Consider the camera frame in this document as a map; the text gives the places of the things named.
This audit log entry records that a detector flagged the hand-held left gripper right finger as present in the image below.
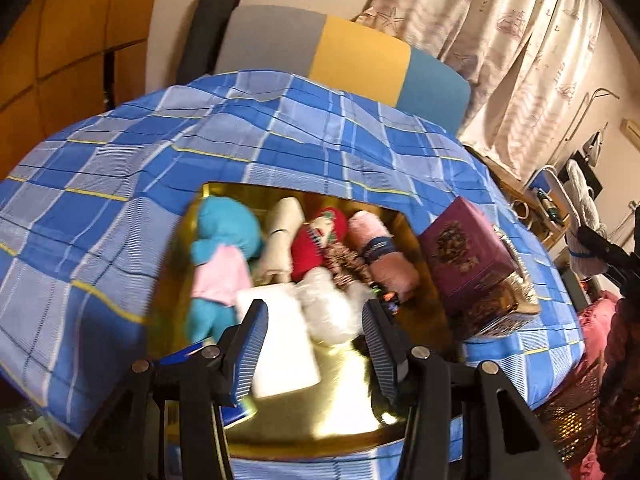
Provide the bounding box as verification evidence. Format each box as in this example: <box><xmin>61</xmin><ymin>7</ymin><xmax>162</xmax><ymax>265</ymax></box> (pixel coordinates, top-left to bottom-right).
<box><xmin>361</xmin><ymin>300</ymin><xmax>563</xmax><ymax>480</ymax></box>

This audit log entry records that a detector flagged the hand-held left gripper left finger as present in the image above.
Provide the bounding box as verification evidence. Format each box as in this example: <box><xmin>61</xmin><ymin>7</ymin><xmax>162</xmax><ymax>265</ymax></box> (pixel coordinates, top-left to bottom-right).
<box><xmin>60</xmin><ymin>300</ymin><xmax>270</xmax><ymax>480</ymax></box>

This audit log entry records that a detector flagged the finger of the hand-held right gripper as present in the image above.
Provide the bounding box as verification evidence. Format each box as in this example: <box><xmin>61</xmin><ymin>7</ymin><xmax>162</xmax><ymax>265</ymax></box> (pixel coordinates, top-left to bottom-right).
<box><xmin>578</xmin><ymin>226</ymin><xmax>629</xmax><ymax>274</ymax></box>

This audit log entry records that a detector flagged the white box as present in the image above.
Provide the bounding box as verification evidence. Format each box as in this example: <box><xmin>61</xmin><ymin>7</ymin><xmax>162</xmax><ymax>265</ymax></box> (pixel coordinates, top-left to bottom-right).
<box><xmin>236</xmin><ymin>285</ymin><xmax>322</xmax><ymax>400</ymax></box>

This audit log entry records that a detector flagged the clear plastic bag bundle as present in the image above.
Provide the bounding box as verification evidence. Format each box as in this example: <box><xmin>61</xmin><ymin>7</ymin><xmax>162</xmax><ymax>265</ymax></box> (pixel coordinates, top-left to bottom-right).
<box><xmin>295</xmin><ymin>266</ymin><xmax>373</xmax><ymax>346</ymax></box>

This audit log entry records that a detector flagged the gold metal tin tray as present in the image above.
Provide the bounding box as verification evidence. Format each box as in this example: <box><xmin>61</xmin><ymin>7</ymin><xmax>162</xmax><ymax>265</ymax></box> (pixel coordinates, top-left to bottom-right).
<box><xmin>145</xmin><ymin>180</ymin><xmax>466</xmax><ymax>461</ymax></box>

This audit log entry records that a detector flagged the pink towel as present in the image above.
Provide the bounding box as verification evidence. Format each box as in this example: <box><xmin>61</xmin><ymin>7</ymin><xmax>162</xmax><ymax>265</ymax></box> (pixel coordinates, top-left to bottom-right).
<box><xmin>347</xmin><ymin>210</ymin><xmax>420</xmax><ymax>303</ymax></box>

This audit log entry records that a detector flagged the brown satin scrunchie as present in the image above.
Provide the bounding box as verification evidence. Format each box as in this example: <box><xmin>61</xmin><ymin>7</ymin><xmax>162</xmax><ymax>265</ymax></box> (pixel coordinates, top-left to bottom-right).
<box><xmin>327</xmin><ymin>240</ymin><xmax>372</xmax><ymax>292</ymax></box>

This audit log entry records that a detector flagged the blue plush toy pink shirt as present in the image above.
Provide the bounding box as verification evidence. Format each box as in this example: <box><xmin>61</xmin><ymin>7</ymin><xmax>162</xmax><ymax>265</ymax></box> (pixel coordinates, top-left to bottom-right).
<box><xmin>186</xmin><ymin>196</ymin><xmax>265</xmax><ymax>343</ymax></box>

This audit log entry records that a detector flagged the cream cloth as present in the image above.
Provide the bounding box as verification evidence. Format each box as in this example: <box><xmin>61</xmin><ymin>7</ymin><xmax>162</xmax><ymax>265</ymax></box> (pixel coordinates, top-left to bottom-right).
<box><xmin>260</xmin><ymin>197</ymin><xmax>306</xmax><ymax>283</ymax></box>

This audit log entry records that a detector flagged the red soft toy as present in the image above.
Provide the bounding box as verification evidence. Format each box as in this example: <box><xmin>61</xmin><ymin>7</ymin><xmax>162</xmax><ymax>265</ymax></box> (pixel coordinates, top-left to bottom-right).
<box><xmin>291</xmin><ymin>207</ymin><xmax>349</xmax><ymax>283</ymax></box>

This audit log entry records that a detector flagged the pink cloth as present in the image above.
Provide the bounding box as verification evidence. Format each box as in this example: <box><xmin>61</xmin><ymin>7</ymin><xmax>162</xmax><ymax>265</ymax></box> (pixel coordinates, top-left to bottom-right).
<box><xmin>575</xmin><ymin>290</ymin><xmax>621</xmax><ymax>377</ymax></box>

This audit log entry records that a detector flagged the green black tool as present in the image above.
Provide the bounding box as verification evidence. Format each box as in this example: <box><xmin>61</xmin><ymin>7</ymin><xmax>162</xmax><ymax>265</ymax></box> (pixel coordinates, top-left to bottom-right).
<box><xmin>535</xmin><ymin>187</ymin><xmax>564</xmax><ymax>222</ymax></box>

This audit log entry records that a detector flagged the blue folding chair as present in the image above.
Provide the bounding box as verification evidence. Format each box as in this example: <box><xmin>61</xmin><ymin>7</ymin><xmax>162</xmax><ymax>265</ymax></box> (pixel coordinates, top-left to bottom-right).
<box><xmin>527</xmin><ymin>165</ymin><xmax>571</xmax><ymax>221</ymax></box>

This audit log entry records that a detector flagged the wooden side desk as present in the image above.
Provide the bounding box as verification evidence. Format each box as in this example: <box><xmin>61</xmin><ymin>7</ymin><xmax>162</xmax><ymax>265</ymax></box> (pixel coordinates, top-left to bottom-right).
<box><xmin>465</xmin><ymin>145</ymin><xmax>571</xmax><ymax>251</ymax></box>

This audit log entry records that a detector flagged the silver ornate tissue box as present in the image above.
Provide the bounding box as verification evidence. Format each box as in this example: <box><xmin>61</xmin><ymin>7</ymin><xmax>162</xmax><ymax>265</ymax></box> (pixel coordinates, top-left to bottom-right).
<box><xmin>452</xmin><ymin>240</ymin><xmax>543</xmax><ymax>341</ymax></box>

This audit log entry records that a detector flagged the pink patterned carton box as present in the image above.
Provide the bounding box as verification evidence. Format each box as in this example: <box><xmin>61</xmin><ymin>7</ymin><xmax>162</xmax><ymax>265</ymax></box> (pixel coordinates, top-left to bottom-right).
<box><xmin>419</xmin><ymin>196</ymin><xmax>518</xmax><ymax>313</ymax></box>

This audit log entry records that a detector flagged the metal pole stand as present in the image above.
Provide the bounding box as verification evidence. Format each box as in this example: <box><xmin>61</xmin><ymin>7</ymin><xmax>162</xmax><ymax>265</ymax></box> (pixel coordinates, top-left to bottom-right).
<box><xmin>565</xmin><ymin>87</ymin><xmax>621</xmax><ymax>161</ymax></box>

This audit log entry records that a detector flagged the dark mesh basket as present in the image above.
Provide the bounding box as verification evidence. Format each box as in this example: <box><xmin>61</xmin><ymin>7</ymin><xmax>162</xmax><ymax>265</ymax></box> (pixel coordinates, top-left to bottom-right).
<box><xmin>537</xmin><ymin>360</ymin><xmax>601</xmax><ymax>466</ymax></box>

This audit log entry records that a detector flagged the ship print curtain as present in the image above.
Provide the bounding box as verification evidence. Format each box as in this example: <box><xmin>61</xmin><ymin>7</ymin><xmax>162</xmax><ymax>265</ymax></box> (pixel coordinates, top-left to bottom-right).
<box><xmin>357</xmin><ymin>0</ymin><xmax>603</xmax><ymax>181</ymax></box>

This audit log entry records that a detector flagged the green printed bag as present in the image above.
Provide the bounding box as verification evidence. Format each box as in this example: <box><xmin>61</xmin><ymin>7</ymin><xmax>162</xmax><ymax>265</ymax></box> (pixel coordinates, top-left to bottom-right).
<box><xmin>0</xmin><ymin>400</ymin><xmax>76</xmax><ymax>461</ymax></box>

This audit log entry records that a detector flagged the blue plaid blanket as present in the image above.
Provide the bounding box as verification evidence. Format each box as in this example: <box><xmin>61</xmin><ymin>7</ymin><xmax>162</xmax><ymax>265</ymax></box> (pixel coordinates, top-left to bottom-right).
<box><xmin>0</xmin><ymin>70</ymin><xmax>586</xmax><ymax>480</ymax></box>

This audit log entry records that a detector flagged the grey yellow blue headboard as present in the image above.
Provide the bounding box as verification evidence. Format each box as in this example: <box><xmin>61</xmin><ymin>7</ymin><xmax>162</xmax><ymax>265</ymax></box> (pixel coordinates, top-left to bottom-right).
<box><xmin>215</xmin><ymin>4</ymin><xmax>472</xmax><ymax>136</ymax></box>

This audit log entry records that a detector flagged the black rolled mat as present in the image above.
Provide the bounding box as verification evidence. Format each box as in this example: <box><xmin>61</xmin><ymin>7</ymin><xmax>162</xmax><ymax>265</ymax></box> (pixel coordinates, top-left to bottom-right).
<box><xmin>177</xmin><ymin>0</ymin><xmax>246</xmax><ymax>86</ymax></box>

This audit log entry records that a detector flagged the wooden wardrobe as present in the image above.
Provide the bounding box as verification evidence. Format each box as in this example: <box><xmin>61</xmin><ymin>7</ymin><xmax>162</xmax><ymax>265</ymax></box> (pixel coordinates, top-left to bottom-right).
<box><xmin>0</xmin><ymin>0</ymin><xmax>166</xmax><ymax>181</ymax></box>

